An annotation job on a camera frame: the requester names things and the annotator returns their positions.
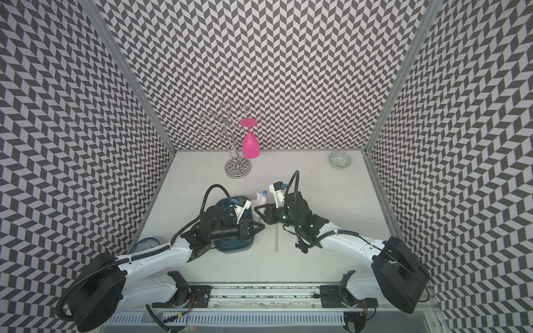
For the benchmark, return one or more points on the teal plastic water tub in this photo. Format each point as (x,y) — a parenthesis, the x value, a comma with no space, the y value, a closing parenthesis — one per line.
(231,245)

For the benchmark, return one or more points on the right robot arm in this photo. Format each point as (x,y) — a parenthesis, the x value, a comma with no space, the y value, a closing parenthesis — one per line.
(398,274)

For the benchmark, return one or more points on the blue patterned plate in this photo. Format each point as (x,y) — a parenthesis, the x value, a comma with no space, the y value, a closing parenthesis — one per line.
(145,244)

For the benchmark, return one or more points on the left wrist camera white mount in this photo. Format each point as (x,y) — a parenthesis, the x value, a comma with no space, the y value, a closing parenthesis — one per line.
(240,205)

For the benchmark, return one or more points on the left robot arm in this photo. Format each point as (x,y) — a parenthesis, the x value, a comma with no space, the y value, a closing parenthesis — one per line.
(109,284)

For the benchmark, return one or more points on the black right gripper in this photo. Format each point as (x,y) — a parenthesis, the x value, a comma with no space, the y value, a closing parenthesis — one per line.
(270,214)

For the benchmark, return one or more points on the patterned ceramic bowl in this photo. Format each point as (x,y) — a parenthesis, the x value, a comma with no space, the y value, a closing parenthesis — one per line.
(340,159)

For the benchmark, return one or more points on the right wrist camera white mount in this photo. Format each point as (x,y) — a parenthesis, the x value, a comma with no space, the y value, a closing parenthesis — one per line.
(278,190)

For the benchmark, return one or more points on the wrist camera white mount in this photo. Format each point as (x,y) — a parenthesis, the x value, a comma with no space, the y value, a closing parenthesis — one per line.
(240,205)
(278,190)

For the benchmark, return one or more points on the pink plastic wine glass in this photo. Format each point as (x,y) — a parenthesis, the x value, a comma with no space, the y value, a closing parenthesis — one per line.
(250,144)

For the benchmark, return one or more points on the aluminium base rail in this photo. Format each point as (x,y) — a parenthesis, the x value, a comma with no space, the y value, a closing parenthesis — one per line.
(271,296)

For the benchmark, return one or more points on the chrome glass rack stand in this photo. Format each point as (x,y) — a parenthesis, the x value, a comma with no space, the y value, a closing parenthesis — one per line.
(223,123)

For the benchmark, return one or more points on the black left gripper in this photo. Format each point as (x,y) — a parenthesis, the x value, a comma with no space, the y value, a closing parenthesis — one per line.
(245,229)

